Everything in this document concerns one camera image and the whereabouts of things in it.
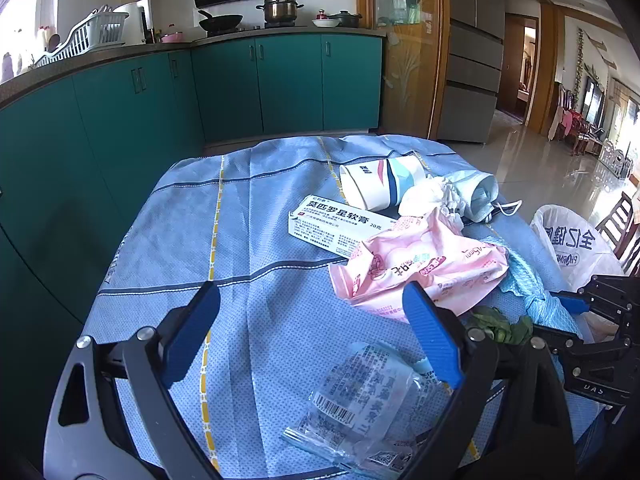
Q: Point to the clear plastic bag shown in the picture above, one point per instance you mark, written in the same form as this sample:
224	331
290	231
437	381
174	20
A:
360	400

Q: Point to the white dish rack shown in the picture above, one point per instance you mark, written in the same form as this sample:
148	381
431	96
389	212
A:
90	35

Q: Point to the green vegetable stem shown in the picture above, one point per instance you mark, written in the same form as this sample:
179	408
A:
500	327

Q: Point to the gas stove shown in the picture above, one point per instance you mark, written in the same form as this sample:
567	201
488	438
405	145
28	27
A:
250	30

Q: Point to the light blue knotted cloth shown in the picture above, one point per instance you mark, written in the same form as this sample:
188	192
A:
535	300

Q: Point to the black lidded pot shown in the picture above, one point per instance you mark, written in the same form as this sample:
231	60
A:
346	19

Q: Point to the carved wooden chairs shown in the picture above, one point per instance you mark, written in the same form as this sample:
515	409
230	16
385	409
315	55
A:
575	125

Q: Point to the wooden slatted chair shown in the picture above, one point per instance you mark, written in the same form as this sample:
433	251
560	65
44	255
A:
622	230

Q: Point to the white blue ointment box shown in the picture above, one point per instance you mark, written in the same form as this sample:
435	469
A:
330	222

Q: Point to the white baby fence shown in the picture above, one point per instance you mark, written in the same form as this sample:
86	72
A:
615	160

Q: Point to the white bowl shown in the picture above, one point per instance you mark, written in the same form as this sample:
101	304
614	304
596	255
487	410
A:
325	23

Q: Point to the black wok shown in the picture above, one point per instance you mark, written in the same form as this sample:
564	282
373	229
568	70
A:
222	21

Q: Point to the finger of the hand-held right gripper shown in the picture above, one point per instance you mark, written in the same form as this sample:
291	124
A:
610	292
555	337

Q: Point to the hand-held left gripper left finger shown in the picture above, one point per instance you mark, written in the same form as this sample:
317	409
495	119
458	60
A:
192	335

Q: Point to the white paper cup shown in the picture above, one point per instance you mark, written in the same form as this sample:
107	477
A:
370	185

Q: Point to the waste bin with white bag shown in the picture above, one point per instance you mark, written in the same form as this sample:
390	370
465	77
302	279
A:
570	245

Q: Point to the pink bowl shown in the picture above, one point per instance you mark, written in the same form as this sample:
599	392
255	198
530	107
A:
171	37

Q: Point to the large pink wrapper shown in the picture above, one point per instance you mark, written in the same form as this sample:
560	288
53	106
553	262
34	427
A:
425	265

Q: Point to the blue checked cloth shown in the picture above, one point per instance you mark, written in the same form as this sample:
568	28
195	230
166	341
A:
275	240

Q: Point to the dark kitchen counter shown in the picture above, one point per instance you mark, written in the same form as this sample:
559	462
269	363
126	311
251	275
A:
100	62

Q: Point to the wooden framed glass door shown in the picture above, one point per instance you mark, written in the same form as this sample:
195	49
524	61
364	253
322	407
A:
400	60

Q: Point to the teal base cabinets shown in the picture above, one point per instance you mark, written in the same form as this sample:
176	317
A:
125	135

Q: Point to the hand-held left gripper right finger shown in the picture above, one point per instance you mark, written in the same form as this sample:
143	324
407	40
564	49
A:
432	335

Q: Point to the white countertop appliance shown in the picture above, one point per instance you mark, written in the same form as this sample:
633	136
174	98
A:
131	20

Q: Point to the steel cooking pot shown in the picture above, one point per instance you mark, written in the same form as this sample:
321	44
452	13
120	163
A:
280	10

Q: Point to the grey refrigerator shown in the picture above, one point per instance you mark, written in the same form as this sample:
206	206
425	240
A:
475	60

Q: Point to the green vine garland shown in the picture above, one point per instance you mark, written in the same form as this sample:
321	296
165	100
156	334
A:
579	60

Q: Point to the black television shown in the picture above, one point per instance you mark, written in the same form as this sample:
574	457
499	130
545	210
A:
595	102

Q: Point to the white crumpled tissue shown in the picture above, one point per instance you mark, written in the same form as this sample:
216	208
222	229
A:
425	195

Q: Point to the blue face mask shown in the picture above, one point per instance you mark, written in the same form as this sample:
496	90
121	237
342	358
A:
480	195

